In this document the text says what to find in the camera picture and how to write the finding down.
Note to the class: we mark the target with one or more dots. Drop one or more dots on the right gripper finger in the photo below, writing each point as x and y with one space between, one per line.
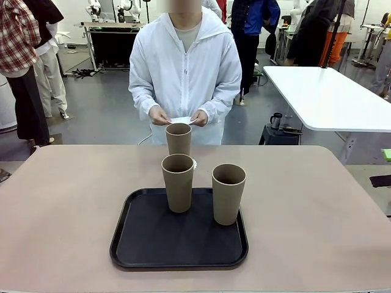
381 180
387 154

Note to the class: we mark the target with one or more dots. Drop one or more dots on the tan tall cup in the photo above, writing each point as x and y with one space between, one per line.
178 140
227 201
178 189

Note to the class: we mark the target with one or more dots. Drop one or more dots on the white paper doily coaster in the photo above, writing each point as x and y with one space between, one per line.
183 120
195 164

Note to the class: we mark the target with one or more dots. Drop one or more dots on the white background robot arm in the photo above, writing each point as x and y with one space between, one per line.
129 8
92 8
295 15

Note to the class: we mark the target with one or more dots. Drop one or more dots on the person's right forearm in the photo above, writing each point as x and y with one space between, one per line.
143 99

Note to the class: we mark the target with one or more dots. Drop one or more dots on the person's left forearm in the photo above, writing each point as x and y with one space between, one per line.
223 99

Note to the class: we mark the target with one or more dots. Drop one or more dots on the person's left hand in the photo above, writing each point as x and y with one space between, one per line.
201 117

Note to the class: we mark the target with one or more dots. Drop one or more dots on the person's right hand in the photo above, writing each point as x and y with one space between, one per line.
159 115

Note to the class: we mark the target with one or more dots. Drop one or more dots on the white table leg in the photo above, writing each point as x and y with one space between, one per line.
348 148

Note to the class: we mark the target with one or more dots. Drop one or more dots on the white side table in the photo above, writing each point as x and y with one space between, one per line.
330 97

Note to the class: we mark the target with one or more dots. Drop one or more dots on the person in grey clothes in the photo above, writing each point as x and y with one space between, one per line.
383 70

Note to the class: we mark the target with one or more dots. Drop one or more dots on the black tool on stool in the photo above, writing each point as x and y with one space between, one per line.
292 130

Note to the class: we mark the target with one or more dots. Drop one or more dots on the black plastic stool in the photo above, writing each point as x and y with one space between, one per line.
279 135

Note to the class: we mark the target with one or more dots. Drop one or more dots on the black slanted pole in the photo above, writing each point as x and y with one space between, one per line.
325 58

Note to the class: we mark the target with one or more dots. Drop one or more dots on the black steel travel mug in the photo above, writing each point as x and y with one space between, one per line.
276 120

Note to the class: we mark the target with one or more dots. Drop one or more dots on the white background desk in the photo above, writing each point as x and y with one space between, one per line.
371 36

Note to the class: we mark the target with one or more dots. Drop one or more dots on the person in orange trousers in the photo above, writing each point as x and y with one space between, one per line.
337 45

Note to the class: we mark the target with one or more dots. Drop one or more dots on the person in dark jacket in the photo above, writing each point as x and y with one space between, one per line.
314 30

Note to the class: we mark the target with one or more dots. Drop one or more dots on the black hanging bag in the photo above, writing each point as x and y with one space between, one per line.
270 44

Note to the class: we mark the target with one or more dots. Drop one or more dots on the person in blue jacket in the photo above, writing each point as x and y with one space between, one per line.
253 18

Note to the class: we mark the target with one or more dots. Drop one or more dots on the person in red top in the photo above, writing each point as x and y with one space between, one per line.
223 9

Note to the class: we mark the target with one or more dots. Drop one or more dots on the black plastic tray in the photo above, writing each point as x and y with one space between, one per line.
171 244

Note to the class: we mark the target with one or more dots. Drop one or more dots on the person in white shirt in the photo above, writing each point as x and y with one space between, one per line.
212 6

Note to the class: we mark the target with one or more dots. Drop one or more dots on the person in white jacket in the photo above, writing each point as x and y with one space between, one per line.
159 67

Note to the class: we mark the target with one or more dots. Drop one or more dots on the background table with black panel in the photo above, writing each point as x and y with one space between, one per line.
113 45

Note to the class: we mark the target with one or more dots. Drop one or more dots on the person in beige trousers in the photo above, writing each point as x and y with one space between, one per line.
52 76

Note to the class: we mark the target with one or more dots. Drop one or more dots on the dark brown floor object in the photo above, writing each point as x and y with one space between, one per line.
4 175

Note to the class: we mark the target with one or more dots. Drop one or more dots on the white round machine base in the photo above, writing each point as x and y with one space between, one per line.
6 103

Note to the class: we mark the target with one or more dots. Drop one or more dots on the person in plaid shirt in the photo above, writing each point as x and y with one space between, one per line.
15 36

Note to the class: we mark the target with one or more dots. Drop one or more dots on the white frame background table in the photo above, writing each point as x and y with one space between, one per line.
285 42

